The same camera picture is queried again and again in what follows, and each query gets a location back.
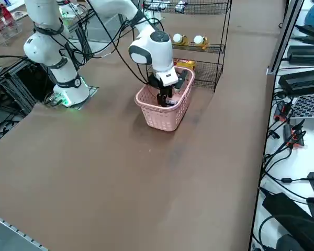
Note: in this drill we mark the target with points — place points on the clear acrylic rack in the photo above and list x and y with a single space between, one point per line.
5 26

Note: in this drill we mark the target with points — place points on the aluminium frame post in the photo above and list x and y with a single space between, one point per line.
285 34

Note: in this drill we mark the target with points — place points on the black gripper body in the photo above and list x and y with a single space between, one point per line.
155 81

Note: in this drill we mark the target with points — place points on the pink plastic basket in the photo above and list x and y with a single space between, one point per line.
159 117

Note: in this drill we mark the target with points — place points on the black orange clamp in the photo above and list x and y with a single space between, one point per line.
294 138
282 111

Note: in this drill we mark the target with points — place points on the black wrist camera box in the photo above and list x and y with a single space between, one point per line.
182 78

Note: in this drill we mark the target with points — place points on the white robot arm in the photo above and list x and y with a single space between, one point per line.
159 52
157 17

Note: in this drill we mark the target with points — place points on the yellow red biscuit box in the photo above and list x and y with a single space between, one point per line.
184 63

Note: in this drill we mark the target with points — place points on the large black power adapter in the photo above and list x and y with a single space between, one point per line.
290 214

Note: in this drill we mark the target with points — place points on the blue white biscuit packet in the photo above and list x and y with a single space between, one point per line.
153 6
172 102
181 6
163 5

